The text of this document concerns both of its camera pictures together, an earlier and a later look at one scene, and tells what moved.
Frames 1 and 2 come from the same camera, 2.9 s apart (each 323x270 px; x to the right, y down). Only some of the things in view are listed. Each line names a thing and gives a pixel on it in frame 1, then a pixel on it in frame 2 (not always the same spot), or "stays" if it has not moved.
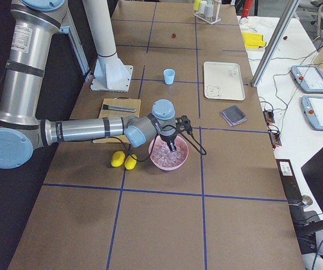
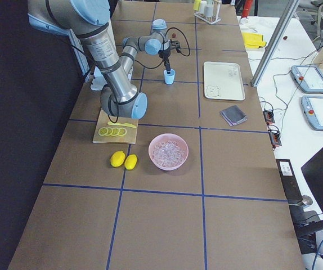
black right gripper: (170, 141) to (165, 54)
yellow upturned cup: (196, 4) stays
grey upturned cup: (208, 10) stays
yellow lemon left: (117, 158) stays
